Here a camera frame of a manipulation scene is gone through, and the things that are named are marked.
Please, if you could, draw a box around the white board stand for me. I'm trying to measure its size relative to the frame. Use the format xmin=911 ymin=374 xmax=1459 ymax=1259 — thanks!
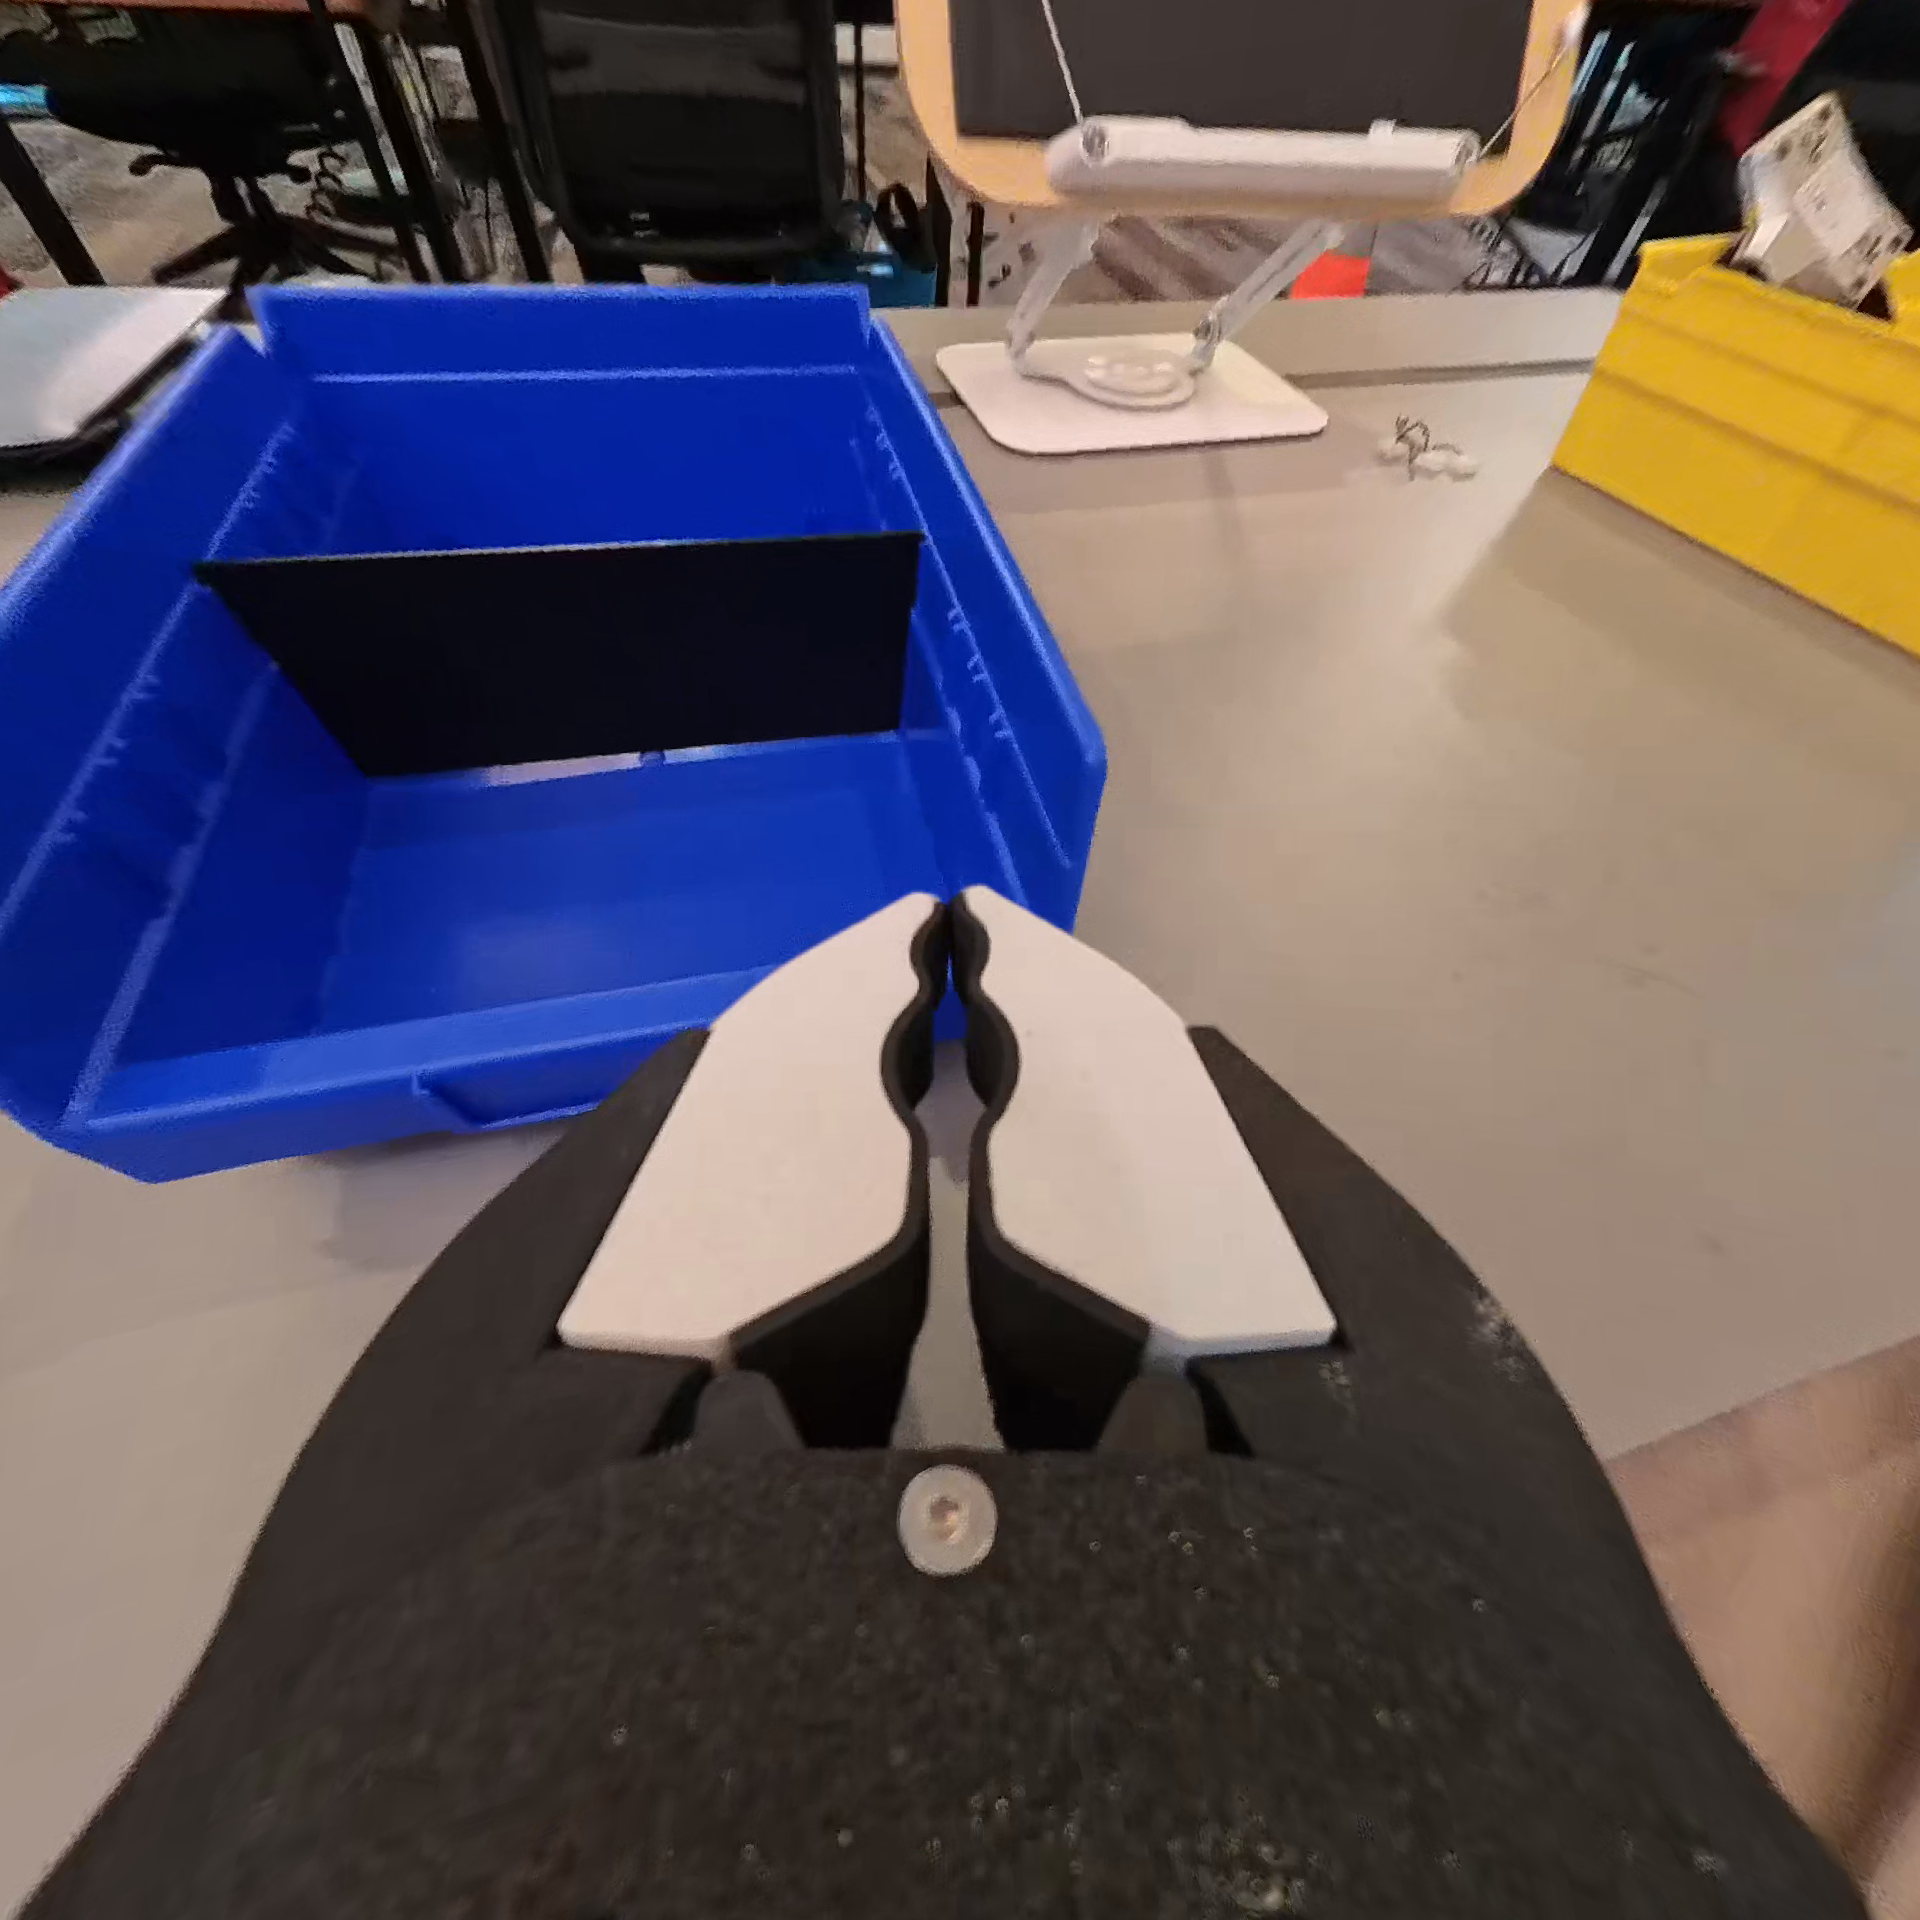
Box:
xmin=935 ymin=120 xmax=1477 ymax=451

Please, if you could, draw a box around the yellow plastic bin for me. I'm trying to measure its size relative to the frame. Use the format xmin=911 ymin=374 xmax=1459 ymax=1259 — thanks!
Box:
xmin=1553 ymin=233 xmax=1920 ymax=660

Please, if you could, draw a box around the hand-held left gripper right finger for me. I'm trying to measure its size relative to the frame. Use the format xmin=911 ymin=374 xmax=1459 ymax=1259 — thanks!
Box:
xmin=949 ymin=884 xmax=1336 ymax=1451

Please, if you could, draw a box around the blue plastic bin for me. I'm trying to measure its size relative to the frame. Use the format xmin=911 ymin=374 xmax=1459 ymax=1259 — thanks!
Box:
xmin=0 ymin=288 xmax=1109 ymax=1185

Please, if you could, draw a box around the teal bag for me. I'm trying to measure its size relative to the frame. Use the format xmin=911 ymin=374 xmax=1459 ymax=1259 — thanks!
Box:
xmin=843 ymin=187 xmax=942 ymax=307

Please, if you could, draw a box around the silver metal HDMI switch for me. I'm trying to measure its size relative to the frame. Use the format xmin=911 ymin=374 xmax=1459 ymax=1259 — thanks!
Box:
xmin=1736 ymin=94 xmax=1914 ymax=318

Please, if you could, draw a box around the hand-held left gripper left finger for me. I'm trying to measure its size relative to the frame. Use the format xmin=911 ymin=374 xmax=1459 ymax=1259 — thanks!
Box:
xmin=558 ymin=891 xmax=949 ymax=1451

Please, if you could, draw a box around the black divider of blue bin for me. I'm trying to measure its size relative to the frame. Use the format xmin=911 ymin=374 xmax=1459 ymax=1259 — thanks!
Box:
xmin=197 ymin=531 xmax=923 ymax=778

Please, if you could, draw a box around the black office chair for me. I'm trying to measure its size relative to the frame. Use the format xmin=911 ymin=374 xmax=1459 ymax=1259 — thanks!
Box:
xmin=48 ymin=0 xmax=398 ymax=293
xmin=495 ymin=0 xmax=849 ymax=288

